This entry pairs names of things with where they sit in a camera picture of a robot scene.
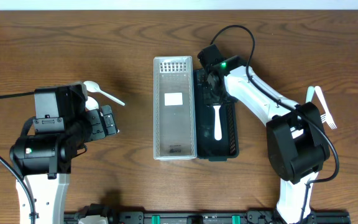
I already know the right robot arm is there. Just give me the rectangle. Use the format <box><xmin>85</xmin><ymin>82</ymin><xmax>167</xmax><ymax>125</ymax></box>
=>
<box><xmin>197</xmin><ymin>44</ymin><xmax>330</xmax><ymax>223</ymax></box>

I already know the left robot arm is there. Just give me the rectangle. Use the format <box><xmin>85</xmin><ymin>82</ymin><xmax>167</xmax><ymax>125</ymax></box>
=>
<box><xmin>9</xmin><ymin>82</ymin><xmax>119</xmax><ymax>223</ymax></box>

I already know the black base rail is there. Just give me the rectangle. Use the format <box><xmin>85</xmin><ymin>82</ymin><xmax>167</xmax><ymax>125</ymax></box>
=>
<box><xmin>63</xmin><ymin>203</ymin><xmax>351</xmax><ymax>224</ymax></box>

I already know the clear plastic perforated basket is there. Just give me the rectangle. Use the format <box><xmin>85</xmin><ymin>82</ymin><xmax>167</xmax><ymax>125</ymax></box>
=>
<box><xmin>154</xmin><ymin>56</ymin><xmax>197</xmax><ymax>161</ymax></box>

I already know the black plastic perforated basket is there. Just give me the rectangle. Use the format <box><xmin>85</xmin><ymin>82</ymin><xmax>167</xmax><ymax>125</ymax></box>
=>
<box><xmin>193</xmin><ymin>69</ymin><xmax>239</xmax><ymax>161</ymax></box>

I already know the white fork far right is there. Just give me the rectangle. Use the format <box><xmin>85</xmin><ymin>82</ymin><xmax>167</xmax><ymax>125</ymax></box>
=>
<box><xmin>314</xmin><ymin>86</ymin><xmax>337</xmax><ymax>129</ymax></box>

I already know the white spoon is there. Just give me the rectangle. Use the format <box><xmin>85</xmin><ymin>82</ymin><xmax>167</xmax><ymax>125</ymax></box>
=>
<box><xmin>213</xmin><ymin>105</ymin><xmax>222</xmax><ymax>141</ymax></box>
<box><xmin>83</xmin><ymin>80</ymin><xmax>126</xmax><ymax>106</ymax></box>
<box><xmin>85</xmin><ymin>96</ymin><xmax>99</xmax><ymax>111</ymax></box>

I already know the pale green plastic fork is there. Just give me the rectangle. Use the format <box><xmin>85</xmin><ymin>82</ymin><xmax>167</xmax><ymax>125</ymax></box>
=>
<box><xmin>305</xmin><ymin>86</ymin><xmax>314</xmax><ymax>103</ymax></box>

